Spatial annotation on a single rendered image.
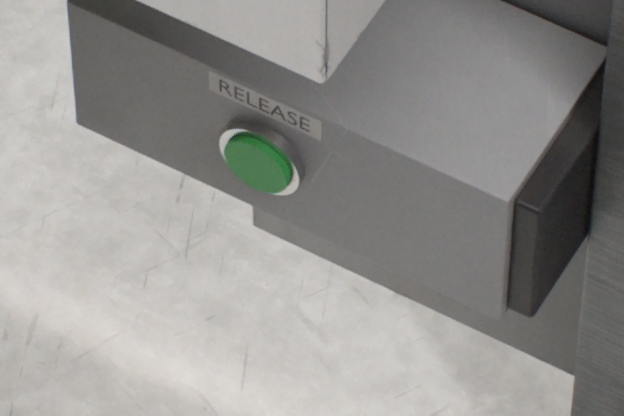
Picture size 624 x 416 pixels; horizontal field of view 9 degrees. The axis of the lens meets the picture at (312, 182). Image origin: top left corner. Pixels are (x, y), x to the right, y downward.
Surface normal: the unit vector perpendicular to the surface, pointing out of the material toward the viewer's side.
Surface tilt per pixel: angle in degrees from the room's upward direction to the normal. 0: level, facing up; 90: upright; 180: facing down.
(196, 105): 90
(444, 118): 0
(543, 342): 90
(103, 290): 0
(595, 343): 90
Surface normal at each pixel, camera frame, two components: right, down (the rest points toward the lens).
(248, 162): -0.50, 0.70
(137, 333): 0.00, -0.59
